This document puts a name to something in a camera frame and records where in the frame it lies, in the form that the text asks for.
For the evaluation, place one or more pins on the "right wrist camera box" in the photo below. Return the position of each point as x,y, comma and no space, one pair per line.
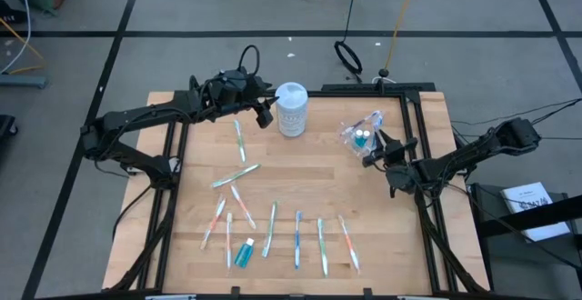
373,160

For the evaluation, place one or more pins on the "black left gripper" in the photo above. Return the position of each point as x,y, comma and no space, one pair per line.
250,93

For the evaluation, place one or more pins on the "black stand with ball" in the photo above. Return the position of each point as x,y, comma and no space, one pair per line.
384,72

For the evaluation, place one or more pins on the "clear plastic organizer holder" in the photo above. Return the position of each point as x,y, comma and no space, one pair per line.
348,143

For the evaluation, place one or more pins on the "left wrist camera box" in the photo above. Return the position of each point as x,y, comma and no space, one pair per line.
264,119

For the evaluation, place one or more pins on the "grey metal bar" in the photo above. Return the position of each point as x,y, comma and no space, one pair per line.
23,81

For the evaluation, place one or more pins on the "green toothbrush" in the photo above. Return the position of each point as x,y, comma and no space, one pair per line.
323,247
270,229
240,141
236,175

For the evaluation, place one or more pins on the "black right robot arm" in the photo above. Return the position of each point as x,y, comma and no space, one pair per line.
464,154

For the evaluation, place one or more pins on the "black floor object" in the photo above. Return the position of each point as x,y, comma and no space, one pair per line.
9,13

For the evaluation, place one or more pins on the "black aluminium table frame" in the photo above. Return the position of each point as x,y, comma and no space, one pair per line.
354,94

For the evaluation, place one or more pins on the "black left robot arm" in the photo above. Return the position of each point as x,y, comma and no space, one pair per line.
136,119

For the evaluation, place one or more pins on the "black caster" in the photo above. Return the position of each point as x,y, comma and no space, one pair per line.
5,125

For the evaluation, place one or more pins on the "white printed booklet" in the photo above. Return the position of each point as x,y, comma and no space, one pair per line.
527,200

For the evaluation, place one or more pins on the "white wipes canister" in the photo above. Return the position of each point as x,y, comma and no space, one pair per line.
291,109

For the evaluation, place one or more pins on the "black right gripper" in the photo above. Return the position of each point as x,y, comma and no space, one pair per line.
399,151

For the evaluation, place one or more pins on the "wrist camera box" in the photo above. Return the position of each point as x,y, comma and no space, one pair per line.
373,160
264,119

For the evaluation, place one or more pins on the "black side cart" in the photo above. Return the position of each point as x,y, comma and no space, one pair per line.
545,213

